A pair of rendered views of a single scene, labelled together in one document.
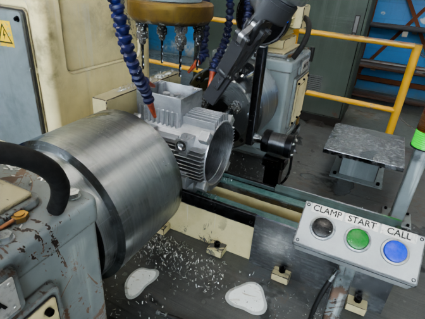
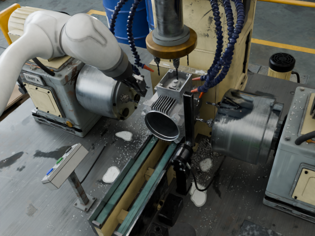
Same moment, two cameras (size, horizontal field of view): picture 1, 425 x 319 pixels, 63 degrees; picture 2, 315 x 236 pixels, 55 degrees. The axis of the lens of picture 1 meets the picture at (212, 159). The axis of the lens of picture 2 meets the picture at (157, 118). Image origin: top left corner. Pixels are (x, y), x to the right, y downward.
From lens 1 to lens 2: 129 cm
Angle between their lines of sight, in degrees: 77
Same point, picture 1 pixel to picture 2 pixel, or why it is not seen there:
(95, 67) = not seen: hidden behind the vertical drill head
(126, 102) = (161, 70)
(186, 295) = (115, 151)
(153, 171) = (97, 93)
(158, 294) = (116, 142)
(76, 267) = (59, 91)
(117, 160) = (90, 80)
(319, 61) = not seen: outside the picture
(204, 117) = (159, 102)
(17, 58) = not seen: hidden behind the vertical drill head
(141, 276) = (127, 135)
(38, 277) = (49, 84)
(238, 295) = (113, 171)
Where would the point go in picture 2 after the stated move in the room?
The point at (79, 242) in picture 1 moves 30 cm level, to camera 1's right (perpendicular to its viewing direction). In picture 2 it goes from (59, 86) to (35, 139)
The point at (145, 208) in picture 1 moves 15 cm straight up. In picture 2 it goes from (89, 100) to (78, 71)
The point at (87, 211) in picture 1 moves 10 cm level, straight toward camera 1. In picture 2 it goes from (57, 80) to (33, 87)
